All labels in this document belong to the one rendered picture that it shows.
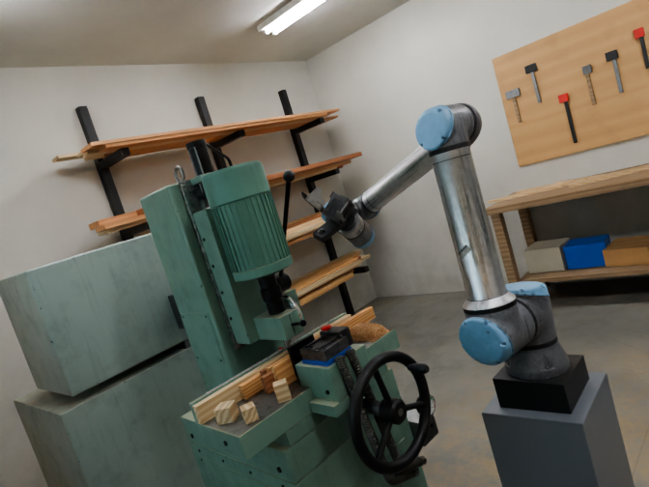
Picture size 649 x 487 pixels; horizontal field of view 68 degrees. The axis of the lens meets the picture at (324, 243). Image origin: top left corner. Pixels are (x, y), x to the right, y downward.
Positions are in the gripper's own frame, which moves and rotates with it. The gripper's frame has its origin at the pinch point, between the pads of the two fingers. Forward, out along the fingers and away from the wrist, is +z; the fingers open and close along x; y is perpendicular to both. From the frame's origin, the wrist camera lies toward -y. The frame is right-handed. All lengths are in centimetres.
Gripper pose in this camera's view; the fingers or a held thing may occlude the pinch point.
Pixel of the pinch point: (317, 202)
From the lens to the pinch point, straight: 147.5
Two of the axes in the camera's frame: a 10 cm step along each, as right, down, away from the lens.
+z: -4.4, -3.3, -8.4
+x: 7.2, 4.2, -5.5
